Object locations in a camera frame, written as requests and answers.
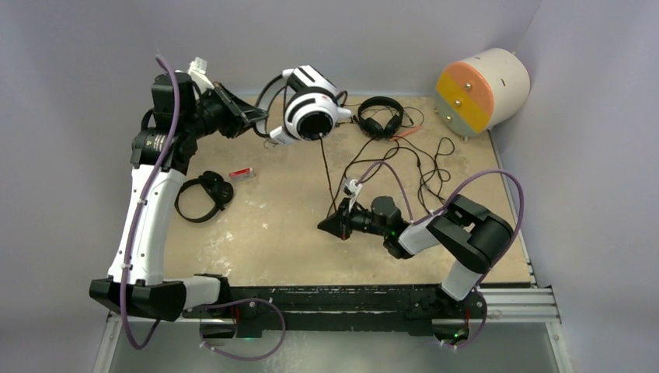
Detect black headphones with pink mic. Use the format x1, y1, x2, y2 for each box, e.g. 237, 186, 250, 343
338, 96, 425, 141

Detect small red object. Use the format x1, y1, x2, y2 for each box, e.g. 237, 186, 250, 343
228, 167, 256, 180

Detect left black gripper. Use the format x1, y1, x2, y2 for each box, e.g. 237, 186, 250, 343
183, 81, 267, 140

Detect black headphones with cable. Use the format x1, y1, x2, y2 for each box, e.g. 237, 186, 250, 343
173, 170, 235, 225

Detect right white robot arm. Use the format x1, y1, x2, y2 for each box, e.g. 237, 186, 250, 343
317, 194, 516, 316

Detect white and black headphones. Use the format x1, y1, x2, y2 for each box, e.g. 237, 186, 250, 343
253, 64, 352, 145

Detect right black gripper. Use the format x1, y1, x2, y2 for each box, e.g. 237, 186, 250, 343
317, 197, 387, 241

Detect round drawer cabinet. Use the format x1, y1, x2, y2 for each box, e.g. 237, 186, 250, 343
435, 48, 531, 138

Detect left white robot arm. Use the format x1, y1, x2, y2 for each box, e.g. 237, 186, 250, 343
89, 72, 268, 321

